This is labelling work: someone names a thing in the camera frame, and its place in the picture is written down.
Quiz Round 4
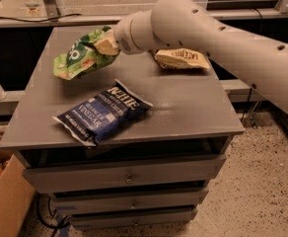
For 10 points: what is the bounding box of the green rice chip bag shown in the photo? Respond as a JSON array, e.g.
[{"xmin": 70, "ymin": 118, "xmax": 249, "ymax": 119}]
[{"xmin": 53, "ymin": 26, "xmax": 117, "ymax": 80}]

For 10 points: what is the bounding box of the blue kettle chip bag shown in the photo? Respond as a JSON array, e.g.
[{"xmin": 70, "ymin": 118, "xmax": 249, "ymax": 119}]
[{"xmin": 53, "ymin": 80, "xmax": 153, "ymax": 146}]

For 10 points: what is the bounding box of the black cable on rail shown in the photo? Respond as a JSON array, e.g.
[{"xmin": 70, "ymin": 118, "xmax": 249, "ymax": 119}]
[{"xmin": 0, "ymin": 13, "xmax": 83, "ymax": 24}]

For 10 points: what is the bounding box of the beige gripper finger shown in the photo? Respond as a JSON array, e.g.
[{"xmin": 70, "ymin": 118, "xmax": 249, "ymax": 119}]
[{"xmin": 94, "ymin": 30, "xmax": 119, "ymax": 55}]

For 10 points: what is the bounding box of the black floor cable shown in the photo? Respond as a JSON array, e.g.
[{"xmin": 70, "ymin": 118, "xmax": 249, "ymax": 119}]
[{"xmin": 35, "ymin": 193, "xmax": 73, "ymax": 237}]

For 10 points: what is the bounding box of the brown beige chip bag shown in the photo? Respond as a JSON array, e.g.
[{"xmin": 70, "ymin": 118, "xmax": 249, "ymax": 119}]
[{"xmin": 151, "ymin": 48, "xmax": 210, "ymax": 69}]

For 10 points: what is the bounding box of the cardboard box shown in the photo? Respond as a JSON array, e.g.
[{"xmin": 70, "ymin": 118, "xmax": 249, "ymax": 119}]
[{"xmin": 0, "ymin": 149, "xmax": 35, "ymax": 237}]

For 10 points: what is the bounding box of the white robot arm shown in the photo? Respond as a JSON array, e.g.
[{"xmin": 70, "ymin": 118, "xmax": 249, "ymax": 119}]
[{"xmin": 95, "ymin": 0, "xmax": 288, "ymax": 115}]

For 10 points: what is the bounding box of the metal frame rail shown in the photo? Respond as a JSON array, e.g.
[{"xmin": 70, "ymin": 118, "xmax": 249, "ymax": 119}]
[{"xmin": 0, "ymin": 0, "xmax": 288, "ymax": 30}]

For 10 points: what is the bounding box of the grey drawer cabinet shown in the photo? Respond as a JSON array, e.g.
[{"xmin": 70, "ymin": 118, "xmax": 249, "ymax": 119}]
[{"xmin": 0, "ymin": 27, "xmax": 244, "ymax": 229}]

